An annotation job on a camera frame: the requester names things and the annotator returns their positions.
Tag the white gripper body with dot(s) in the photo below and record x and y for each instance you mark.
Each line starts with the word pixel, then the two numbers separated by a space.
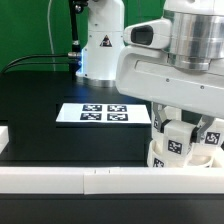
pixel 175 61

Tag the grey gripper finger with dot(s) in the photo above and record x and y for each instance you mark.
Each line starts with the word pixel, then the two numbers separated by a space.
pixel 160 116
pixel 204 123

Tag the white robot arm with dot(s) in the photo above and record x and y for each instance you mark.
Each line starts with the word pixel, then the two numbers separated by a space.
pixel 105 35

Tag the white marker sheet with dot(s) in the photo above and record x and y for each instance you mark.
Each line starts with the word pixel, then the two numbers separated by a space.
pixel 103 113

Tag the white front fence bar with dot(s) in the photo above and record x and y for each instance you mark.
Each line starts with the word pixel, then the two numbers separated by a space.
pixel 53 180

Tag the white left fence bar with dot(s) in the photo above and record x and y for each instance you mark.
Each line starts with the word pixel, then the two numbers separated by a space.
pixel 4 137

